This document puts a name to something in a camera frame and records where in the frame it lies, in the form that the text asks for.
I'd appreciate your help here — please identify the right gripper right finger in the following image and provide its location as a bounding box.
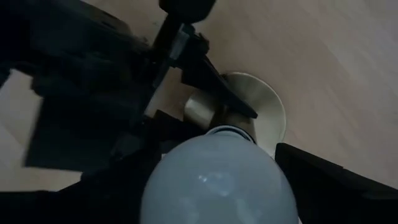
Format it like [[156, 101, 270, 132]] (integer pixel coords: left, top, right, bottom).
[[274, 142, 398, 224]]

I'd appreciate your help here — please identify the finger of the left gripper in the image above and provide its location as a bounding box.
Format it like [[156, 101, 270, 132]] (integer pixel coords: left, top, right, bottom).
[[180, 55, 259, 119], [143, 110, 208, 154]]

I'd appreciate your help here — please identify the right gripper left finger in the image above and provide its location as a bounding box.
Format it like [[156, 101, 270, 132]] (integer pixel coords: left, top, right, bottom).
[[57, 145, 163, 224]]

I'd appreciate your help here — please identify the brass lamp socket base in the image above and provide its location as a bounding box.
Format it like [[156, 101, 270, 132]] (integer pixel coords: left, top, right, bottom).
[[183, 72, 287, 158]]

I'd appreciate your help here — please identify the white lightbulb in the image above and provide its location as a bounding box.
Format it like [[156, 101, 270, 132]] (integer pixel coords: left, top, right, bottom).
[[139, 126, 300, 224]]

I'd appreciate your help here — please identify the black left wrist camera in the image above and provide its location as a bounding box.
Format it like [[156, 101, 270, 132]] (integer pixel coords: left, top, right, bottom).
[[24, 90, 150, 172]]

